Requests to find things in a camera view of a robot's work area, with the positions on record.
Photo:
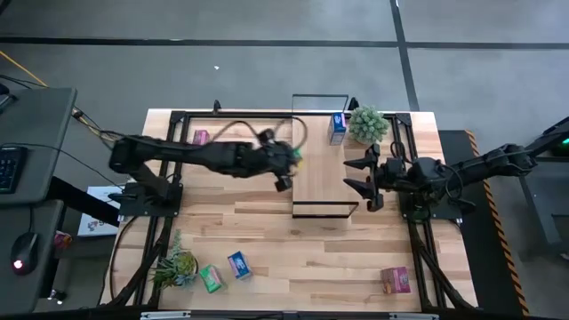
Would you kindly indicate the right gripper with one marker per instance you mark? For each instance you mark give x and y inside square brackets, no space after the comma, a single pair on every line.
[391,175]

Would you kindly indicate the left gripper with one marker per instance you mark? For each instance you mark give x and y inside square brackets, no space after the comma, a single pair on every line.
[271,160]

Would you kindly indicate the green Apple Jacks cereal box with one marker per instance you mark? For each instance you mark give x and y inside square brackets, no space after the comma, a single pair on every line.
[297,154]
[211,278]

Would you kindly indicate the blue Frosted Flakes cereal box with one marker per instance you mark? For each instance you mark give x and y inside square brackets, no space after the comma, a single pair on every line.
[337,131]
[240,265]

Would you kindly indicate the pink cereal box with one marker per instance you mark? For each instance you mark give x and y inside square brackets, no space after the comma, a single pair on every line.
[201,138]
[395,280]

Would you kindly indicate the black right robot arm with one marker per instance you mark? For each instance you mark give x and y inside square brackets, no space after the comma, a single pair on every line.
[489,164]

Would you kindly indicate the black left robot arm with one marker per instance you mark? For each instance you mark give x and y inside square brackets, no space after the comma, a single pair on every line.
[178,153]

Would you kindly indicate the round pale green succulent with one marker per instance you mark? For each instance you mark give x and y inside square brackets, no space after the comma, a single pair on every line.
[368,125]

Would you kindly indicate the black table clamp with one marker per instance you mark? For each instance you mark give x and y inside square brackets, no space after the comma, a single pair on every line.
[353,104]
[216,107]

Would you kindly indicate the black mat with hazard stripe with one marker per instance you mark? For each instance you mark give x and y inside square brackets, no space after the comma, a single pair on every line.
[484,266]

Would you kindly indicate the spiky succulent in black pot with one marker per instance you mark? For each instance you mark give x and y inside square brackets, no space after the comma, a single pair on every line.
[178,266]

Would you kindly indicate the black metal stand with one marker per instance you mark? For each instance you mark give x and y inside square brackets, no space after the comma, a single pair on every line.
[539,213]

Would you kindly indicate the white printed box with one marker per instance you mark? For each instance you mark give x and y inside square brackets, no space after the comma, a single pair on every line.
[95,222]

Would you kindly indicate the small pink orange object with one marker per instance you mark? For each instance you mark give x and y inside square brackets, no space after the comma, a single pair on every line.
[62,240]

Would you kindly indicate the grey desk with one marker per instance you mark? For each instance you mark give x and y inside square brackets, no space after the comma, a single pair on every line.
[44,120]
[9,289]

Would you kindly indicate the black keyboard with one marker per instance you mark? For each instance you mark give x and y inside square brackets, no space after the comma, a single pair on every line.
[11,169]

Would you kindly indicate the black computer mouse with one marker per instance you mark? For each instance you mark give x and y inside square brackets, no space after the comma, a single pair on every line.
[24,251]

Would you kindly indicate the wooden shelf with black frame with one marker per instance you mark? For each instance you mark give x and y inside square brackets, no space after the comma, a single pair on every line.
[320,178]

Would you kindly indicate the grey metal bracket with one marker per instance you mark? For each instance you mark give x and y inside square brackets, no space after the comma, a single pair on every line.
[165,315]
[413,316]

